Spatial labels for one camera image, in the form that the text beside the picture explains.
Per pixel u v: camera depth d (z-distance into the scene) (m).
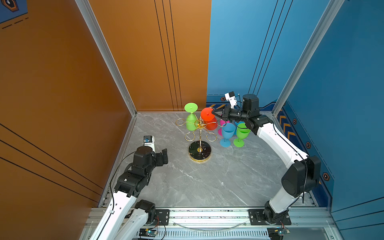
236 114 0.67
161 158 0.66
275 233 0.71
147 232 0.71
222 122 0.73
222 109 0.71
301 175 0.44
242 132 0.88
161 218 0.73
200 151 0.97
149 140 0.62
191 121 0.87
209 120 0.74
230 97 0.72
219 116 0.71
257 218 0.72
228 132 0.89
